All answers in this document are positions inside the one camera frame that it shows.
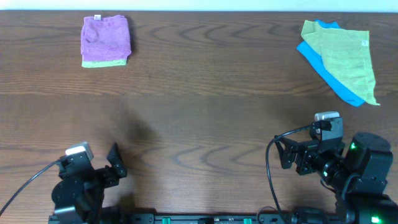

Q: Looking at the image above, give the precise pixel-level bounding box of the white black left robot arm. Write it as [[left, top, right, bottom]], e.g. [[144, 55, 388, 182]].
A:
[[52, 142, 127, 224]]

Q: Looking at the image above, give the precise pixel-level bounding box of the blue cloth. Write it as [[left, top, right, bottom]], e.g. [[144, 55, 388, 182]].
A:
[[295, 18, 366, 108]]

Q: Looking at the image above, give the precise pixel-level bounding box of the purple microfiber cloth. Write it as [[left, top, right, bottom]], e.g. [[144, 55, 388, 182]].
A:
[[80, 15, 132, 61]]

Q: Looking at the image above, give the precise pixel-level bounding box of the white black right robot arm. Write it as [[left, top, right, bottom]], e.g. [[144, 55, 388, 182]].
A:
[[275, 133, 397, 223]]

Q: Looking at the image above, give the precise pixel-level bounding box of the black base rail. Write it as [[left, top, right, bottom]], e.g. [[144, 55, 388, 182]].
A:
[[48, 212, 343, 224]]

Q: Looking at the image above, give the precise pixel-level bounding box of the folded green cloth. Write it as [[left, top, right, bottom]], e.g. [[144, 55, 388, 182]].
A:
[[81, 59, 127, 68]]

